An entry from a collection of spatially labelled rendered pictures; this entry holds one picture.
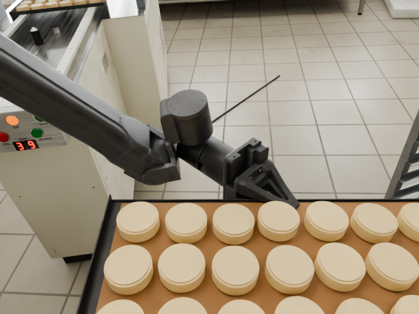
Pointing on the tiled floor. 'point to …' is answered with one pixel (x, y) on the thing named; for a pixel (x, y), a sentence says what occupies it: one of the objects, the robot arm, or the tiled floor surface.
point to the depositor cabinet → (129, 53)
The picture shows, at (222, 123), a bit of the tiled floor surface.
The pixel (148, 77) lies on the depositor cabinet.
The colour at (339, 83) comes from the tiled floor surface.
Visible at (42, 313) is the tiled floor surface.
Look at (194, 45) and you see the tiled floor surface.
